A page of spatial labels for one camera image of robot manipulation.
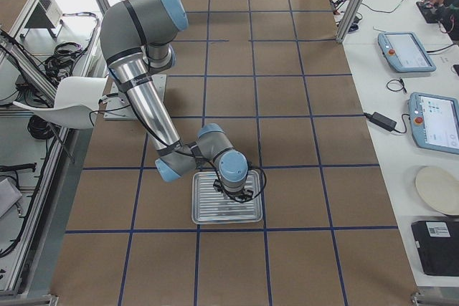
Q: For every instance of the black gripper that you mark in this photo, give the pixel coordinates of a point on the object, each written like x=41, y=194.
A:
x=234, y=195

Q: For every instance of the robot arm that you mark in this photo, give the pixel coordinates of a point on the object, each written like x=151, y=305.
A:
x=135, y=39

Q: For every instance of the metal tray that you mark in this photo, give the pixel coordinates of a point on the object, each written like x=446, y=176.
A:
x=212, y=207

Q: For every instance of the black power adapter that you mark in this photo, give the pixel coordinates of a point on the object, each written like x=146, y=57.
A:
x=381, y=121

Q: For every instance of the white chair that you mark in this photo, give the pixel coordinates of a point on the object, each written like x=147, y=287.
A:
x=75, y=104

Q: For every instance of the beige plate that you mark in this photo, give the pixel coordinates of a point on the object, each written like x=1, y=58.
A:
x=438, y=189

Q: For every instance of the black box with label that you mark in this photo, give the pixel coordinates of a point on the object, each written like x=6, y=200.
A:
x=437, y=247

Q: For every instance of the near teach pendant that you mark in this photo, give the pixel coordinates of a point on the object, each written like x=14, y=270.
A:
x=434, y=121

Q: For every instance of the teach pendant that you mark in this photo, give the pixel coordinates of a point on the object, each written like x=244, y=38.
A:
x=404, y=52
x=434, y=121

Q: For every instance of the far teach pendant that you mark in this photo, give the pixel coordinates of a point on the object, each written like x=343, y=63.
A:
x=404, y=52

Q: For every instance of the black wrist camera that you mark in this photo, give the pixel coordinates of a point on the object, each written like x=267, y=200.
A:
x=217, y=185

